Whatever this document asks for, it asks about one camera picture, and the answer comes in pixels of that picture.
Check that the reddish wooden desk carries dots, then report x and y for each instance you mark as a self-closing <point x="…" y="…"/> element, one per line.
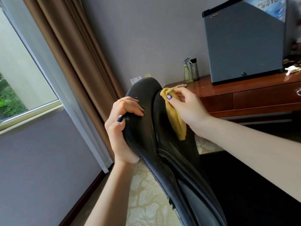
<point x="247" y="96"/>

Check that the person's right hand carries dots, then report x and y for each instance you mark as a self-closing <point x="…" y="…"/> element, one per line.
<point x="190" y="110"/>

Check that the person's left hand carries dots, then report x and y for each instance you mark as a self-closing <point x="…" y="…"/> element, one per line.
<point x="117" y="141"/>

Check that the brown curtain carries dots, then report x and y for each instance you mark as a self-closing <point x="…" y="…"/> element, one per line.
<point x="77" y="51"/>

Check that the person's left thumb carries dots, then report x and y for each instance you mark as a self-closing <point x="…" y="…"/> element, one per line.
<point x="113" y="125"/>

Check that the white sheer curtain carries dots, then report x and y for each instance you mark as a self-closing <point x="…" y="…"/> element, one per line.
<point x="58" y="79"/>

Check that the green spray bottle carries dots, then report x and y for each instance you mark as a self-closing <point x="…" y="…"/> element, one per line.
<point x="188" y="74"/>

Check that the person's right forearm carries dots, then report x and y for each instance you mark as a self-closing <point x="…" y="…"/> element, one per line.
<point x="254" y="150"/>

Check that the blue white sticker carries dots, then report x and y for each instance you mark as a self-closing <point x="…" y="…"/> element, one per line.
<point x="270" y="7"/>

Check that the grey metal bottle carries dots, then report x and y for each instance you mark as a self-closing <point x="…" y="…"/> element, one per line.
<point x="195" y="69"/>

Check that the white wall socket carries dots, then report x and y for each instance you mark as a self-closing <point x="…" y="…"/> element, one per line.
<point x="135" y="80"/>

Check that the grey mini fridge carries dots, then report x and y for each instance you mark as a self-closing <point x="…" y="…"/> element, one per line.
<point x="244" y="44"/>

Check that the black clothing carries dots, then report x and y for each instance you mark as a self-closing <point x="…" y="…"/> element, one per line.
<point x="249" y="192"/>

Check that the person's left middle finger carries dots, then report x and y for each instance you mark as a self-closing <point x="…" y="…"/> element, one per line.
<point x="131" y="104"/>

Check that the black leather shoe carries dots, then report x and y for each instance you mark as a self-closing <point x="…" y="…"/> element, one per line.
<point x="164" y="150"/>

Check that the window with metal frame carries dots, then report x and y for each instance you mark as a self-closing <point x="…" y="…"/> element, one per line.
<point x="21" y="75"/>

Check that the crumpled white tissue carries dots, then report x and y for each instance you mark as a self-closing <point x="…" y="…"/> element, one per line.
<point x="292" y="69"/>

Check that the person's right thumb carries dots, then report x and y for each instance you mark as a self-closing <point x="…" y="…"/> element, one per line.
<point x="174" y="101"/>

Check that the person's left forearm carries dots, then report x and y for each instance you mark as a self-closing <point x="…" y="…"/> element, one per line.
<point x="112" y="197"/>

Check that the yellow cleaning cloth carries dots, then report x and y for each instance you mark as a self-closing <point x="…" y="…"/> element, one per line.
<point x="175" y="117"/>

